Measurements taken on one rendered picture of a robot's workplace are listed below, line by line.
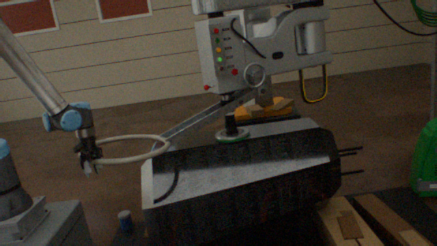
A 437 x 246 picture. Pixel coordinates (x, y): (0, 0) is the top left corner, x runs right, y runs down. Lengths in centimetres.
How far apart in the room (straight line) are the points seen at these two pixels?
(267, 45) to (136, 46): 643
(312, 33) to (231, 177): 104
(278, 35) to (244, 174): 85
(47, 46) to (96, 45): 111
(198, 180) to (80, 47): 700
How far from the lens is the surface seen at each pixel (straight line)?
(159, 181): 208
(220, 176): 205
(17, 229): 146
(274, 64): 219
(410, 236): 248
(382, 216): 268
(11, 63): 157
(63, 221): 153
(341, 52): 874
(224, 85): 202
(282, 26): 221
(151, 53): 835
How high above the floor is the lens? 148
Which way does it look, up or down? 16 degrees down
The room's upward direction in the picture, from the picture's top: 8 degrees counter-clockwise
